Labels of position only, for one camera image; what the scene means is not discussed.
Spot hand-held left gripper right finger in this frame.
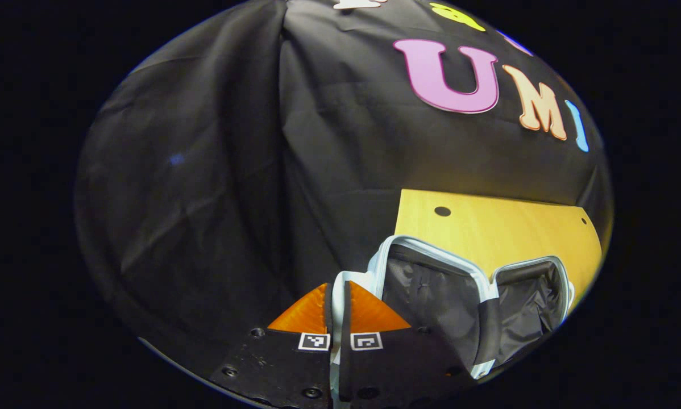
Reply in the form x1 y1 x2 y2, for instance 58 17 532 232
339 280 477 409

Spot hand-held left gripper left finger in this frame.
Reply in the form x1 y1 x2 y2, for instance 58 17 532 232
207 282 334 409

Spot pale blue suitcase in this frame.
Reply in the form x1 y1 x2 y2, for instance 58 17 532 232
329 235 575 409

